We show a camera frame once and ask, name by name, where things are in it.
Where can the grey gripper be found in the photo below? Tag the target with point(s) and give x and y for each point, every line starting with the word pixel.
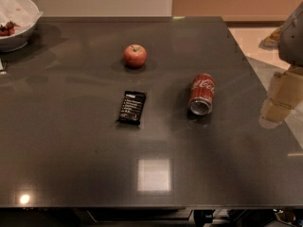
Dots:
pixel 292 40

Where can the red coke can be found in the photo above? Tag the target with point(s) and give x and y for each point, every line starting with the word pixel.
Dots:
pixel 201 95

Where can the black snack bar wrapper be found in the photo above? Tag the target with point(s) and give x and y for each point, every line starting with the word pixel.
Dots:
pixel 132 107

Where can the red apple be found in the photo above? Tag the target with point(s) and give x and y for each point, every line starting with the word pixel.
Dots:
pixel 135 55

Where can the white napkin in bowl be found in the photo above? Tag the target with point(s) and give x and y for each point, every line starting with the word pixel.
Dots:
pixel 24 13

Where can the red strawberries in bowl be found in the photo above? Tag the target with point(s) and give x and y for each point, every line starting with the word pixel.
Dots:
pixel 8 29

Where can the white bowl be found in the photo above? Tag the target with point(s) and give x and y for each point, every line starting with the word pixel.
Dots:
pixel 17 40

